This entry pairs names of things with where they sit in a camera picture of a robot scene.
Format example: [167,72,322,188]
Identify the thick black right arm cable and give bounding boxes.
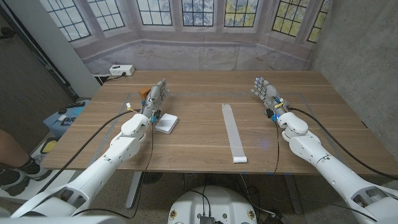
[287,107,398,181]

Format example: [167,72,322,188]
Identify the white power strip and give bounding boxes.
[109,64,136,77]

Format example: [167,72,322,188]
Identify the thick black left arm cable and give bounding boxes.
[36,108,141,194]

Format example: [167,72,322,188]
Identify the black round disc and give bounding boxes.
[142,172,164,185]

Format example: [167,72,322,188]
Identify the yellow black pad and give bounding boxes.
[40,138,59,154]

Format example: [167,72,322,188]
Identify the flat white square box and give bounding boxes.
[155,113,179,135]

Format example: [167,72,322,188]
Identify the brown wooden block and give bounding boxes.
[138,86,152,100]

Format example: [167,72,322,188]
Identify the black handheld device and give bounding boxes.
[60,116,78,126]

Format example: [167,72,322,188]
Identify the white gauze bandage strip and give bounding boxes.
[221,103,248,164]

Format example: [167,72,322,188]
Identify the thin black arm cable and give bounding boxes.
[273,119,280,175]
[72,122,155,220]

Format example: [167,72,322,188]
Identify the white connector yellow wires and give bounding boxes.
[125,102,140,114]

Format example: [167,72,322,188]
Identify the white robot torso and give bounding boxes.
[167,185,258,224]

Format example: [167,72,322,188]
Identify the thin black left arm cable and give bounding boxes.
[72,122,155,220]

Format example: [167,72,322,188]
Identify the black power cord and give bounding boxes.
[105,72,127,82]

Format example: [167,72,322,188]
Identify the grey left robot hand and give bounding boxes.
[141,78,170,123]

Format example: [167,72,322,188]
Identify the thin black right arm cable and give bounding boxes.
[273,119,280,175]

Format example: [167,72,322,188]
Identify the white floor mat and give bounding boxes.
[0,149,77,206]

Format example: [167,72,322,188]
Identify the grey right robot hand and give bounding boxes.
[251,76,290,121]

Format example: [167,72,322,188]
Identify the person's bare leg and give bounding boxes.
[0,129,32,170]

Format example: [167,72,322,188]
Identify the light blue storage box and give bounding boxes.
[42,99,91,138]

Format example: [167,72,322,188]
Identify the grey white sneaker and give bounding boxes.
[17,157,53,182]
[0,167,32,197]

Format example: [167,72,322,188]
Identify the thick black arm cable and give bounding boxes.
[36,108,141,194]
[287,107,398,181]

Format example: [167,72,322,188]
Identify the printed window backdrop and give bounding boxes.
[39,0,333,75]

